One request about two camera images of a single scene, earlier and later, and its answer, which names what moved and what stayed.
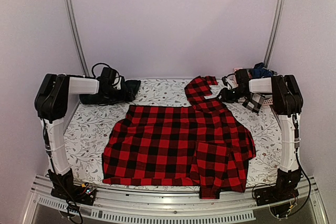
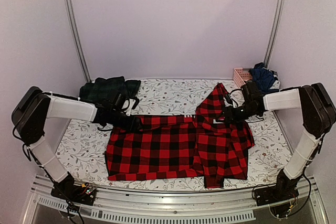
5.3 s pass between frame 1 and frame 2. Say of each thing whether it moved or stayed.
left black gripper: moved
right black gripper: moved
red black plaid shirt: moved
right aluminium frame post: stayed
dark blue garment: stayed
